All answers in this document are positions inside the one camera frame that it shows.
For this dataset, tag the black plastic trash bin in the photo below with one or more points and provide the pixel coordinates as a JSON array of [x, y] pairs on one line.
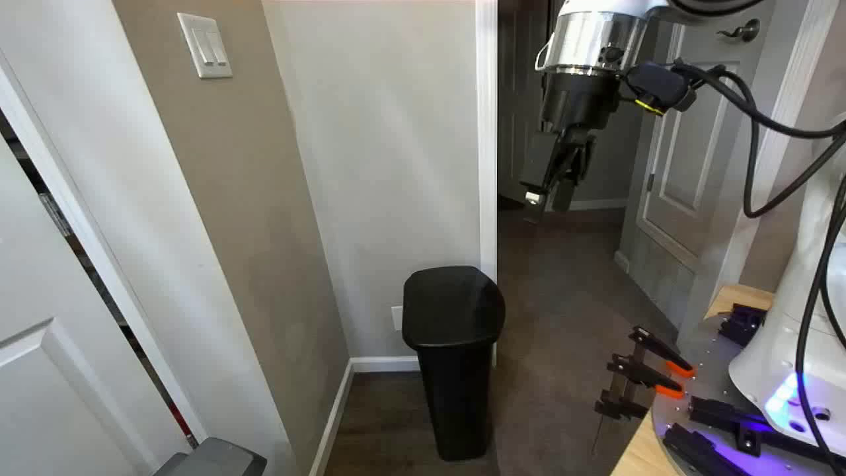
[[455, 388]]

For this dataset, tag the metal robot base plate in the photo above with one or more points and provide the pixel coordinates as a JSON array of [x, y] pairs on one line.
[[728, 404]]

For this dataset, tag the grey bin at corner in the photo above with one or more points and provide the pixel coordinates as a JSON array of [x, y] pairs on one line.
[[215, 458]]

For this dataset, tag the white wall light switch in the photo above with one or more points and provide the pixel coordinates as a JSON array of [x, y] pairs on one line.
[[203, 45]]

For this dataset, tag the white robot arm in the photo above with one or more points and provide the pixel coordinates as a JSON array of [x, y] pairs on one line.
[[805, 291]]

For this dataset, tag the black orange clamp upper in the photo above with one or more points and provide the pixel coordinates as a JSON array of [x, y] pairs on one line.
[[660, 345]]

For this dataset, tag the black orange clamp lower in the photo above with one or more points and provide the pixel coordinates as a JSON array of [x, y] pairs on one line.
[[628, 375]]

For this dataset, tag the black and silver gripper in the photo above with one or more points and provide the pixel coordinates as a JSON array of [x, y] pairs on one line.
[[592, 44]]

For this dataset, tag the black orange clamp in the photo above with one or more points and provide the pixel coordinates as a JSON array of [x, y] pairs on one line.
[[628, 375], [660, 345]]

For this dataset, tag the black bin lid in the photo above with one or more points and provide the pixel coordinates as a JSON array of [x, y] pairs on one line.
[[451, 307]]

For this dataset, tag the white panel door left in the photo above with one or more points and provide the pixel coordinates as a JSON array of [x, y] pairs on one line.
[[71, 394]]

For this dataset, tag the grey panel door with handle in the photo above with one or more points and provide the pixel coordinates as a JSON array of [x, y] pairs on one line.
[[685, 159]]

